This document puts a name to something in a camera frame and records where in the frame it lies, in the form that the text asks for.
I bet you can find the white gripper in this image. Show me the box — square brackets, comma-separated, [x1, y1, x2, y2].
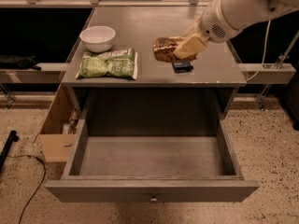
[174, 0, 241, 59]

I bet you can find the orange soda can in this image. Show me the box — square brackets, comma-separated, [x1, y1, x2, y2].
[153, 36, 196, 63]

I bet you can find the dark blue snack packet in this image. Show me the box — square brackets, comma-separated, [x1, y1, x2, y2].
[172, 62, 193, 73]

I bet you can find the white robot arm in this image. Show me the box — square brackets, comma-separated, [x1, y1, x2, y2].
[174, 0, 299, 59]

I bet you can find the grey cabinet counter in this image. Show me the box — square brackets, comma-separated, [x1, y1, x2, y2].
[61, 6, 247, 120]

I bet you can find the grey open top drawer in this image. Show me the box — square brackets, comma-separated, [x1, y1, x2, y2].
[46, 121, 259, 203]

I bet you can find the green chip bag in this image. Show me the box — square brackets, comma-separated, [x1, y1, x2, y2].
[76, 48, 138, 80]

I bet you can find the white ceramic bowl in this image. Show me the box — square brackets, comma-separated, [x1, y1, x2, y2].
[79, 26, 116, 53]

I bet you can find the grey right side ledge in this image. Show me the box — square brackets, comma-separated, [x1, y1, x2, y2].
[238, 63, 296, 84]

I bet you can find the grey ledge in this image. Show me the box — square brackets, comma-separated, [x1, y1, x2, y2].
[238, 63, 296, 84]
[0, 63, 68, 84]

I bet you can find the grey left side ledge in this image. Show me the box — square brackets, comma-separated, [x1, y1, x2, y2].
[0, 63, 68, 84]

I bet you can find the bottle inside cardboard box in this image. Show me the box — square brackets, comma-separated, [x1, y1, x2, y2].
[63, 110, 78, 134]

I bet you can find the black object on ledge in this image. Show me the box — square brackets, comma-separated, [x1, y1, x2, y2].
[0, 55, 41, 71]

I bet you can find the brown cardboard box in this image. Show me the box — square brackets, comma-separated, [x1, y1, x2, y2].
[38, 85, 75, 162]

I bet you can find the black pole on floor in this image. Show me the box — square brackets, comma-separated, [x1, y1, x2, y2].
[0, 130, 19, 171]

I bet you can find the white hanging cable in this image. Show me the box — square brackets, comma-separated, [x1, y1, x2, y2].
[245, 20, 273, 82]

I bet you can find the black floor cable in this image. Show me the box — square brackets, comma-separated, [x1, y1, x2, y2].
[7, 154, 48, 224]

